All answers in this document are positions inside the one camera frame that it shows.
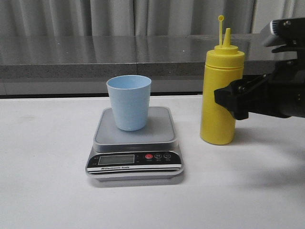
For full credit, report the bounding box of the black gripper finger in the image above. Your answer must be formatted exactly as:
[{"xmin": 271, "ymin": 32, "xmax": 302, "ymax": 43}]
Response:
[{"xmin": 214, "ymin": 75, "xmax": 271, "ymax": 120}]

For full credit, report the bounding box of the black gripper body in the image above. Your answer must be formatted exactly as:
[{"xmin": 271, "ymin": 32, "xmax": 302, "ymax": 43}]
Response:
[{"xmin": 260, "ymin": 18, "xmax": 305, "ymax": 117}]

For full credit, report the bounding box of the yellow squeeze bottle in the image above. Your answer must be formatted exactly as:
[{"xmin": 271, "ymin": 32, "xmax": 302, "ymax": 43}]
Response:
[{"xmin": 200, "ymin": 15, "xmax": 245, "ymax": 145}]

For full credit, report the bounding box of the grey digital kitchen scale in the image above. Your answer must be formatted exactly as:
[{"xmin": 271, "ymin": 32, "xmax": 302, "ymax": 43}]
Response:
[{"xmin": 85, "ymin": 106, "xmax": 184, "ymax": 186}]

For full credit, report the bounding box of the light blue cup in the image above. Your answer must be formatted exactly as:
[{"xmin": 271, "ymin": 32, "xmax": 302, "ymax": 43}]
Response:
[{"xmin": 107, "ymin": 75, "xmax": 152, "ymax": 131}]

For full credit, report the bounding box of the grey stone counter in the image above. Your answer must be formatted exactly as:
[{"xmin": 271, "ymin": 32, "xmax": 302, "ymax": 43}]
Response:
[{"xmin": 0, "ymin": 33, "xmax": 305, "ymax": 98}]

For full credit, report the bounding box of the grey curtain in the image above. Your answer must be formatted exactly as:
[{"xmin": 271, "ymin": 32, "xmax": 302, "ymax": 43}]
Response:
[{"xmin": 0, "ymin": 0, "xmax": 255, "ymax": 37}]

